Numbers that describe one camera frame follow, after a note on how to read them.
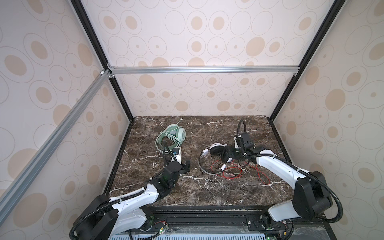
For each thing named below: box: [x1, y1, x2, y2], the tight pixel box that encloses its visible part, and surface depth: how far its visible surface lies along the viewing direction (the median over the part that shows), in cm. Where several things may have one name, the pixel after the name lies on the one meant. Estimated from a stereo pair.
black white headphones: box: [198, 143, 233, 175], surface depth 94 cm
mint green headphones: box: [155, 118, 186, 154], surface depth 105 cm
